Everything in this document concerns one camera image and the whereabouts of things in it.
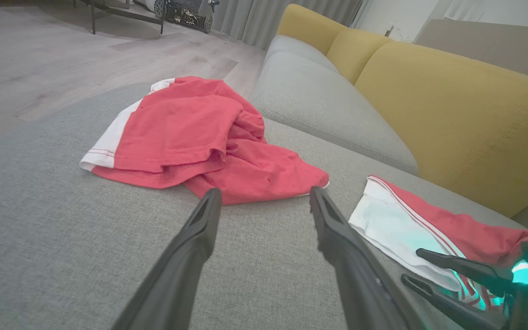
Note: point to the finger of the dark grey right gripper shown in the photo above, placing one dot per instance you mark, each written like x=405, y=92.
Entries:
x=452, y=305
x=470, y=270

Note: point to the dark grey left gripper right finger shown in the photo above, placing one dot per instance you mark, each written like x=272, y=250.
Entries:
x=355, y=275

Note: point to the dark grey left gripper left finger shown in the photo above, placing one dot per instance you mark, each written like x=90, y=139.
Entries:
x=177, y=266

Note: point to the red jersey shirt white sleeves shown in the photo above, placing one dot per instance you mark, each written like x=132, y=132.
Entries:
x=429, y=224

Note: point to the red mesh shorts white trim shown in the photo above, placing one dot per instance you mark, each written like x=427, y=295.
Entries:
x=186, y=133

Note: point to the large grey sofa chaise seat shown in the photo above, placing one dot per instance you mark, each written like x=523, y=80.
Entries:
x=62, y=220

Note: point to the large yellow sofa back cushion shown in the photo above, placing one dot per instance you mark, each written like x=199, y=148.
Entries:
x=465, y=123

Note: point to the long grey sofa seat cushion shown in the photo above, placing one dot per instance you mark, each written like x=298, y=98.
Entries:
x=319, y=105

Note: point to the beige flat panel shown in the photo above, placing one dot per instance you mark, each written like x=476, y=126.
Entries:
x=497, y=43

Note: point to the small white object behind sofa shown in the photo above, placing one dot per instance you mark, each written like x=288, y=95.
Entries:
x=397, y=33

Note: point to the black wheeled machine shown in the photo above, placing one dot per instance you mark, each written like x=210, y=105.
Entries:
x=184, y=13

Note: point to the grey curtain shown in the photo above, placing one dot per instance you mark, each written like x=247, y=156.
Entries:
x=268, y=18

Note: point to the black metal table frame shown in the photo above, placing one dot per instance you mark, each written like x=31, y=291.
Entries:
x=122, y=13

